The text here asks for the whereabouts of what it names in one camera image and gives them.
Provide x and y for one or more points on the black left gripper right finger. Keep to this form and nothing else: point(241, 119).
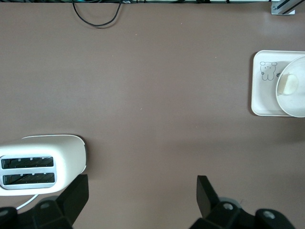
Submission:
point(214, 212)

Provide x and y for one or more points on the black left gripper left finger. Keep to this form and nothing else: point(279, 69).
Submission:
point(62, 207)

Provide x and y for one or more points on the round beige plate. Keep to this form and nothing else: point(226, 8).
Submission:
point(293, 105)

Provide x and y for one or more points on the pale steamed bun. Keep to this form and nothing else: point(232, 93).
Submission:
point(289, 84)

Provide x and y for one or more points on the beige rabbit print tray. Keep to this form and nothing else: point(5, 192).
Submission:
point(259, 100)

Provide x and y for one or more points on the cream two-slot toaster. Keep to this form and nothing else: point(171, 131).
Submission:
point(66, 155)

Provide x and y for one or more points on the aluminium camera mount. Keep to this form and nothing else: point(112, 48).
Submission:
point(281, 8)

